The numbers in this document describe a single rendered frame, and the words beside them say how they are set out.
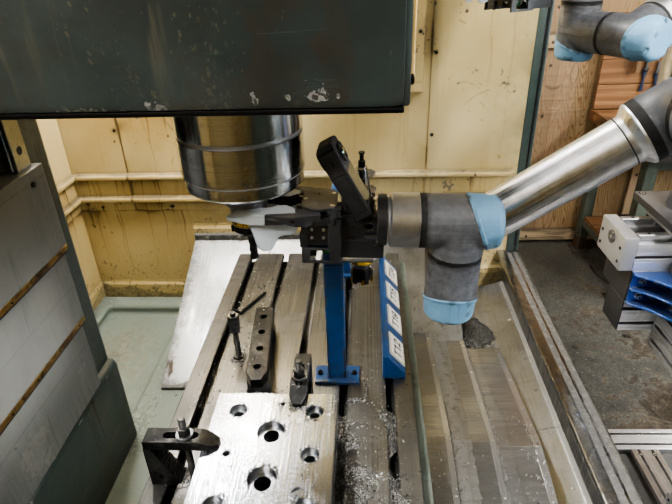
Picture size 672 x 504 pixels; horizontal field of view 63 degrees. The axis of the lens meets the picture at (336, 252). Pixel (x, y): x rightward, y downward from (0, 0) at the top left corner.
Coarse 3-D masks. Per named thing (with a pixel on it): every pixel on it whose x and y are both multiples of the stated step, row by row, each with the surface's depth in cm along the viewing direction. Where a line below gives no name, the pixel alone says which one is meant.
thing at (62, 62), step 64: (0, 0) 52; (64, 0) 51; (128, 0) 51; (192, 0) 51; (256, 0) 51; (320, 0) 50; (384, 0) 50; (0, 64) 55; (64, 64) 54; (128, 64) 54; (192, 64) 54; (256, 64) 53; (320, 64) 53; (384, 64) 53
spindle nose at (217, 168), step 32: (192, 128) 62; (224, 128) 61; (256, 128) 62; (288, 128) 65; (192, 160) 65; (224, 160) 63; (256, 160) 64; (288, 160) 66; (192, 192) 68; (224, 192) 65; (256, 192) 66; (288, 192) 69
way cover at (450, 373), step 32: (416, 352) 154; (448, 352) 157; (480, 352) 159; (448, 384) 142; (480, 384) 145; (512, 384) 144; (448, 416) 130; (480, 416) 130; (512, 416) 132; (448, 448) 120; (480, 448) 121; (512, 448) 122; (448, 480) 114; (480, 480) 115; (512, 480) 116; (544, 480) 116
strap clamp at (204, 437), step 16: (160, 432) 95; (176, 432) 95; (192, 432) 94; (208, 432) 96; (144, 448) 94; (160, 448) 94; (176, 448) 94; (192, 448) 94; (208, 448) 94; (160, 464) 96; (176, 464) 100; (192, 464) 98; (160, 480) 98; (176, 480) 98
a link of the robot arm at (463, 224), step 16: (432, 208) 71; (448, 208) 71; (464, 208) 71; (480, 208) 71; (496, 208) 71; (432, 224) 71; (448, 224) 71; (464, 224) 71; (480, 224) 70; (496, 224) 70; (432, 240) 72; (448, 240) 72; (464, 240) 71; (480, 240) 72; (496, 240) 71; (448, 256) 73; (464, 256) 73; (480, 256) 74
